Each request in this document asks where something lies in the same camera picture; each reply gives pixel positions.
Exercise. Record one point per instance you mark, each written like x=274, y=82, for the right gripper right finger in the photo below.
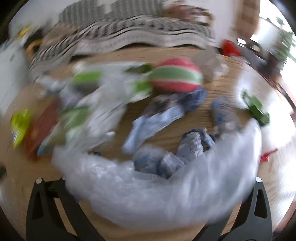
x=253, y=221

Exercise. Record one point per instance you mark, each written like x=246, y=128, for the clear bubble wrap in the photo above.
x=206, y=189

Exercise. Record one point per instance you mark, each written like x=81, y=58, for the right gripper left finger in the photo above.
x=44, y=221

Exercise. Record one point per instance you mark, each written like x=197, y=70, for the red plastic bag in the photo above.
x=229, y=48

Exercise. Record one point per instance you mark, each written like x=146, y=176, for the green toy piece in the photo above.
x=255, y=108

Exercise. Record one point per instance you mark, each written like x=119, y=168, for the green white torn carton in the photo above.
x=93, y=102

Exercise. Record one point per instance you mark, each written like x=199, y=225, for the red green striped ball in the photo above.
x=176, y=75

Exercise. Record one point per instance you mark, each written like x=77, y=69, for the red cardboard box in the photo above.
x=40, y=129

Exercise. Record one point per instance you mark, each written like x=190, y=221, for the black white striped sofa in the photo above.
x=89, y=28

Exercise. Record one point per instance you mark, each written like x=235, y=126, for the dark blue crumpled wrapper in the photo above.
x=191, y=101

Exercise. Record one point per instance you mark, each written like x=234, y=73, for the yellow green packet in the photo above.
x=20, y=122

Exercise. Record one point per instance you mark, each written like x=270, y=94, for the blue white paper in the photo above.
x=146, y=127

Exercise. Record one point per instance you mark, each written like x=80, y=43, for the silver foil pouch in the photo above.
x=211, y=65

